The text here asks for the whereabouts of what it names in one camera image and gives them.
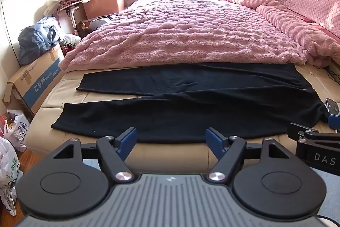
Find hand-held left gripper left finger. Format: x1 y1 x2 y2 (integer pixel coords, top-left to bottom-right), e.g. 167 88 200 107
50 127 137 183

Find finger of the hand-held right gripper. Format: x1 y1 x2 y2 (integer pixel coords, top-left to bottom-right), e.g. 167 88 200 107
329 114 340 130
289 122 340 146

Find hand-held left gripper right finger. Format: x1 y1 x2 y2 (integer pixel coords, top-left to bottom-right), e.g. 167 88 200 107
206 127 295 183

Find black pants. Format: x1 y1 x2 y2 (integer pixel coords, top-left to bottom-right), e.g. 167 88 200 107
50 62 330 144

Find black smartphone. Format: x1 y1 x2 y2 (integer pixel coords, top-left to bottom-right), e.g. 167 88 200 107
325 98 340 116

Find cardboard box with blue print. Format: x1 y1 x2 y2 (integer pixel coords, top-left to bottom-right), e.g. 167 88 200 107
2 42 66 116

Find pink fluffy blanket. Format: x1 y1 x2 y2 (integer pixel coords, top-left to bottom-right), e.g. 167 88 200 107
58 0 340 73

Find grey appliance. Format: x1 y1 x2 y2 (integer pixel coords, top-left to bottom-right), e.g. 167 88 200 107
89 16 118 31

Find white plastic bag green print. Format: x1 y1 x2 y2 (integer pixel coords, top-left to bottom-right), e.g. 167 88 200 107
0 137 21 217

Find pink quilted headboard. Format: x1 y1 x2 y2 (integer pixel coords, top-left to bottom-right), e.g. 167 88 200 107
269 0 340 32

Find blue clothes pile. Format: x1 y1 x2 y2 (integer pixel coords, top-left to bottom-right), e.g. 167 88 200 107
18 17 62 66

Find pink plastic storage box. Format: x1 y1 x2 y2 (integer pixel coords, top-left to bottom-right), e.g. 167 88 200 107
82 0 125 20

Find small folding table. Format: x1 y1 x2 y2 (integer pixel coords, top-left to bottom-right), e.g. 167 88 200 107
57 1 83 36

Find black cables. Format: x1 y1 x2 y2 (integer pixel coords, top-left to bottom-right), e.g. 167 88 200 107
313 61 340 84

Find black wall cable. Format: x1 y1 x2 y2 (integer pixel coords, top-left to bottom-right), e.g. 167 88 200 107
0 0 22 68

